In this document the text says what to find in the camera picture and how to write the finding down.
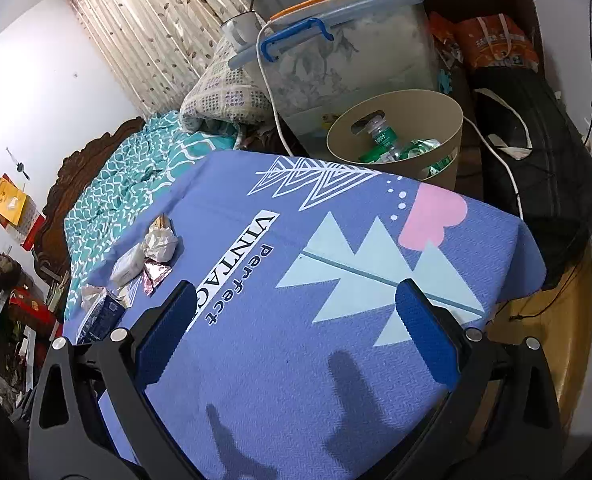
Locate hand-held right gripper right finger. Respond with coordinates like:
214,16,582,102
396,278,564,480

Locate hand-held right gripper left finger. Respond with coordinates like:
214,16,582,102
28,280,199,480

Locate pink foil wrapper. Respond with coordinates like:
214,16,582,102
143,259,173,296

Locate small blue box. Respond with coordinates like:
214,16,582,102
76,290,127,345

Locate white tissue packet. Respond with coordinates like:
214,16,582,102
110,242,147,288

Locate small white tissue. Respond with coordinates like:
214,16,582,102
80,284,108,311

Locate beige round waste bin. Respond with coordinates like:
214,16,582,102
326,89,464,192

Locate red gift box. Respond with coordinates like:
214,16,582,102
8,287,62,341

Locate teal patterned bed sheet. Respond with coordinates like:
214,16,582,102
63,110,237,318

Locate carved wooden headboard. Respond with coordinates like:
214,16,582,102
31,116,147,321

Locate green crumpled packet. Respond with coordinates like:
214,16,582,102
401,138,456,181

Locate yellow paper bag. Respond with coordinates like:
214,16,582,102
0,175,29,226

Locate clear bottle with green label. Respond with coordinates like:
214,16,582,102
363,116,407,163

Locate hanging keys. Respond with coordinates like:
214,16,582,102
6,147,29,181

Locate large black bag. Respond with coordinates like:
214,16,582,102
468,67,592,286

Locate patterned grey pillow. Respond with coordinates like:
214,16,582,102
180,35,277,133

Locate large clear blue-lidded storage box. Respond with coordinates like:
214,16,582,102
227,0,441,158

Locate leaf patterned curtain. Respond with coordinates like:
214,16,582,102
65,0,257,116

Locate orange red snack bag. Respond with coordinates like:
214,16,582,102
428,12,464,63

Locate orange shopping bag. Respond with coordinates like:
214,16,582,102
456,14,541,73

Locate white mug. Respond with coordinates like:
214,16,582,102
221,12,267,43

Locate orange rimmed white lid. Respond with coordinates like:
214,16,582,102
268,0,391,23

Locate red wall calendar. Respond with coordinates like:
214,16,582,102
6,197,47,251

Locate white cable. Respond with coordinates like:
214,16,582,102
256,17,524,221

